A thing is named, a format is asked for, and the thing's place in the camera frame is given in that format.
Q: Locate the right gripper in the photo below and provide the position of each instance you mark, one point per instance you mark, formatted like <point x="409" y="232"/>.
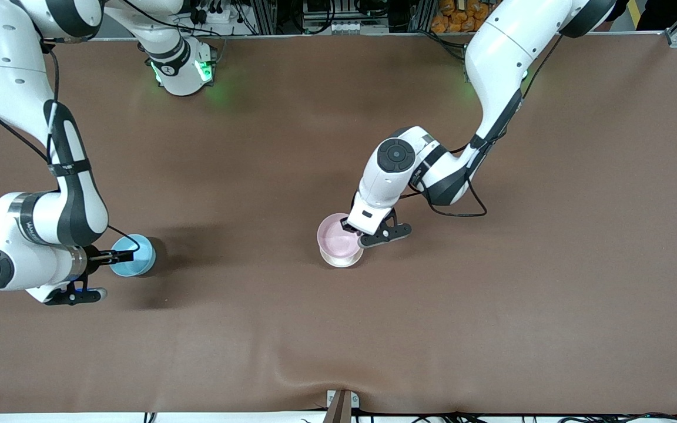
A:
<point x="96" y="257"/>

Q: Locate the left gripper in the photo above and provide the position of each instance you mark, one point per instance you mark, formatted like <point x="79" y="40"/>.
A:
<point x="351" y="226"/>

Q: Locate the pink bowl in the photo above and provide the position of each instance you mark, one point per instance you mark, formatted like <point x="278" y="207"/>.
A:
<point x="332" y="238"/>

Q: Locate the blue bowl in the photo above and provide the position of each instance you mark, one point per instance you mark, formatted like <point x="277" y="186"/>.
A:
<point x="138" y="258"/>

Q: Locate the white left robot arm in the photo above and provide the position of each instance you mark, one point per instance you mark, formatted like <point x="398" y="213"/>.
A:
<point x="503" y="53"/>

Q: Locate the white bowl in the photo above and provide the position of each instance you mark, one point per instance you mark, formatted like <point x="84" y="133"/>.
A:
<point x="341" y="262"/>

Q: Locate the brown table mat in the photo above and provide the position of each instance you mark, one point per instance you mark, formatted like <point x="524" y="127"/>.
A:
<point x="338" y="329"/>

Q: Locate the white terminal block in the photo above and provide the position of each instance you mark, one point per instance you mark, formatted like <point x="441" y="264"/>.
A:
<point x="353" y="27"/>

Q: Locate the grey metal equipment box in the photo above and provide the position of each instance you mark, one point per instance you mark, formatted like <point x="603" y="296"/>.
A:
<point x="321" y="9"/>

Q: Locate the orange objects pile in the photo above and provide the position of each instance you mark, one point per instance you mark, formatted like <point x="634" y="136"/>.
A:
<point x="453" y="20"/>

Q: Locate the white power strip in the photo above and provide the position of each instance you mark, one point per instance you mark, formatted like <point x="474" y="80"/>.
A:
<point x="215" y="14"/>

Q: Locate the person in black clothing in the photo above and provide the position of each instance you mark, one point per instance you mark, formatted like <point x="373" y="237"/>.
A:
<point x="656" y="12"/>

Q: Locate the metal clamp bracket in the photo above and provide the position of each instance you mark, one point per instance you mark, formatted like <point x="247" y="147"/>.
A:
<point x="341" y="405"/>

